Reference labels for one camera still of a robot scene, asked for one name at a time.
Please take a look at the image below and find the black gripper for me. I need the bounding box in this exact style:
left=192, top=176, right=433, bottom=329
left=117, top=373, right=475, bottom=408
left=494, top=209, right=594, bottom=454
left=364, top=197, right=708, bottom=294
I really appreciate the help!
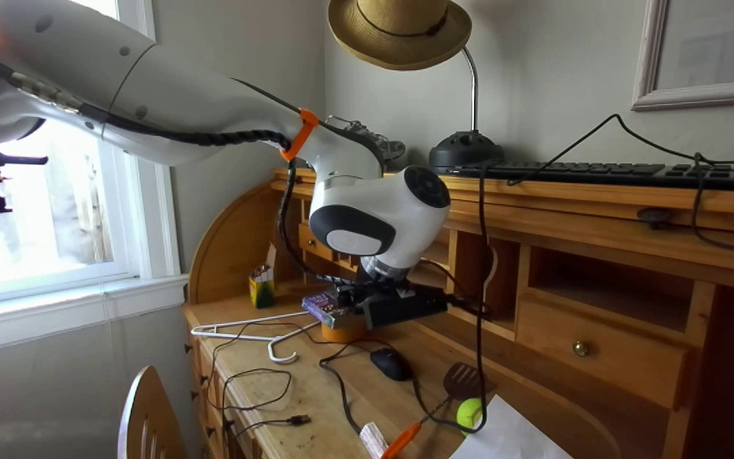
left=333, top=280, right=455, bottom=320

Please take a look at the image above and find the purple book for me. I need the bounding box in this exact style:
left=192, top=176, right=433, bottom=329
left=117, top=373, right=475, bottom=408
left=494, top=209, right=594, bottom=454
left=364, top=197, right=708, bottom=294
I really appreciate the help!
left=301, top=288, right=362, bottom=329

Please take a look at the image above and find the orange round bowl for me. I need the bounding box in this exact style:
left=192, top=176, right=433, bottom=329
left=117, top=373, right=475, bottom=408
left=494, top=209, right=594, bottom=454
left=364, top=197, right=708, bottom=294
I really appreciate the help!
left=313, top=320, right=371, bottom=347

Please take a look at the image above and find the black computer mouse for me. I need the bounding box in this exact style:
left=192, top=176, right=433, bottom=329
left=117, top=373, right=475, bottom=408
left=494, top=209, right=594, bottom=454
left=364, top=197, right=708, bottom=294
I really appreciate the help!
left=371, top=347, right=415, bottom=382

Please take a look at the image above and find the black slotted spatula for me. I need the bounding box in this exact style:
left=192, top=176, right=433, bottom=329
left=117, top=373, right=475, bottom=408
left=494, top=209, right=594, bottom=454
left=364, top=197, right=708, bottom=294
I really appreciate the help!
left=422, top=359, right=489, bottom=429

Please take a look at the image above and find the yellow green crayon box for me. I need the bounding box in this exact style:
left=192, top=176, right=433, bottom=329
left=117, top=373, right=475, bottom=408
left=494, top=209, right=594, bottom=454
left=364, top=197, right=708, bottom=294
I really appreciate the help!
left=248, top=261, right=278, bottom=311

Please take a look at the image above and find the yellow tennis ball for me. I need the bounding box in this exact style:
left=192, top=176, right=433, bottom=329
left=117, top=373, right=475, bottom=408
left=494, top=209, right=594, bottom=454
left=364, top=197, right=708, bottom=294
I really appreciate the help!
left=455, top=398, right=485, bottom=433

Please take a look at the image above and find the small white eraser block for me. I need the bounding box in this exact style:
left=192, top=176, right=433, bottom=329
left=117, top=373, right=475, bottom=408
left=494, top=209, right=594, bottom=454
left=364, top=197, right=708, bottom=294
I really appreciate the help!
left=357, top=419, right=396, bottom=459

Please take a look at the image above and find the orange pen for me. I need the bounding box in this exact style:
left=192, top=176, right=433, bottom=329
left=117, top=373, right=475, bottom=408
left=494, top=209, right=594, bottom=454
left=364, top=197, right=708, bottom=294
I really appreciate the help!
left=382, top=422, right=432, bottom=459

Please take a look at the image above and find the white plastic clothes hanger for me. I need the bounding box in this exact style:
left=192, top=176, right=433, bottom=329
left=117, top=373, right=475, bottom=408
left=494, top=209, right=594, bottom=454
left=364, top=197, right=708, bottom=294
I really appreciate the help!
left=190, top=308, right=325, bottom=367

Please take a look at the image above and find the black desk lamp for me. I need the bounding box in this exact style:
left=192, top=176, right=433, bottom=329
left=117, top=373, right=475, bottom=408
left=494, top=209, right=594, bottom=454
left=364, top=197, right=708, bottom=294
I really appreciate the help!
left=426, top=46, right=505, bottom=180

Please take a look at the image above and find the white paper sheet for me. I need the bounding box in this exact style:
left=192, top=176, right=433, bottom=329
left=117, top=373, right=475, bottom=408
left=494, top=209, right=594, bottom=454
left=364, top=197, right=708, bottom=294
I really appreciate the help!
left=449, top=392, right=576, bottom=459

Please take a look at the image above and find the wooden roll-top desk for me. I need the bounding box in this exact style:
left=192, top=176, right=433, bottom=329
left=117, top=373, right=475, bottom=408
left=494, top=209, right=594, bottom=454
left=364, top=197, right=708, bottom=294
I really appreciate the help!
left=181, top=166, right=734, bottom=459

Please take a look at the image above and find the tan straw hat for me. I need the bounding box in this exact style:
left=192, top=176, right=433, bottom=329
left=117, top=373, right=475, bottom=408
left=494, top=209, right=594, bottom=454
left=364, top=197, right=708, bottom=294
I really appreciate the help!
left=326, top=0, right=475, bottom=74

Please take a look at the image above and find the wooden chair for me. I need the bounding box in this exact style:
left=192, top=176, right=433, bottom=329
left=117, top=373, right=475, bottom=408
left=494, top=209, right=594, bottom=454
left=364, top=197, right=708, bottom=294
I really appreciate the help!
left=115, top=366, right=190, bottom=459

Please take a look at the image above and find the black desk lock plate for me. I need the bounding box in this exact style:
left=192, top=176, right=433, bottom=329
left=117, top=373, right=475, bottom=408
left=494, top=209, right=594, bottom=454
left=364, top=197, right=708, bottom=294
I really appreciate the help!
left=637, top=208, right=678, bottom=232

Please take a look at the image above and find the black computer keyboard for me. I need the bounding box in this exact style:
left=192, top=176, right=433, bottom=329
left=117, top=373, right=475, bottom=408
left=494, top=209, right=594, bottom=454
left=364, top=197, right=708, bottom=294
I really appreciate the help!
left=479, top=159, right=734, bottom=194

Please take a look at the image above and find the black lamp power cord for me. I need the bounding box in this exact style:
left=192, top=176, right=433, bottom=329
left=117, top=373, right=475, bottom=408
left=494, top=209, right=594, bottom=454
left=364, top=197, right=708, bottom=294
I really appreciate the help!
left=461, top=168, right=493, bottom=440

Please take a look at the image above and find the black mouse cable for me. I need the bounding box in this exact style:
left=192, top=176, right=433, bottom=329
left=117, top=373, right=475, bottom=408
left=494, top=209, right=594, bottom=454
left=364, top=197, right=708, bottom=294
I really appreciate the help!
left=316, top=339, right=471, bottom=440

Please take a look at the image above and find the thin black usb cable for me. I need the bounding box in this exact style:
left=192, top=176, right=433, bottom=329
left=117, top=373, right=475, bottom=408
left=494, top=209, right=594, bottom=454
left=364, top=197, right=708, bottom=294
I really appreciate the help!
left=214, top=317, right=316, bottom=433

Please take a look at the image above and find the orange cable clip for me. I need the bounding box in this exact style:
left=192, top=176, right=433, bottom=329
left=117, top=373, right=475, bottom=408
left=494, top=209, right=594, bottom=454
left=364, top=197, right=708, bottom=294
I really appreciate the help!
left=278, top=108, right=325, bottom=166

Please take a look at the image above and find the black keyboard cable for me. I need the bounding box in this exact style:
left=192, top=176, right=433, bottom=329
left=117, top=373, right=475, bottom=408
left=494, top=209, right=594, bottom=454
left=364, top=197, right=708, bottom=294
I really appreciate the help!
left=505, top=112, right=734, bottom=264

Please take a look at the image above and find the white picture frame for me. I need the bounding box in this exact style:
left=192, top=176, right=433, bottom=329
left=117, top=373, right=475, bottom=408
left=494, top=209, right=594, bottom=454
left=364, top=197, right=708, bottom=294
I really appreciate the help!
left=631, top=0, right=734, bottom=115

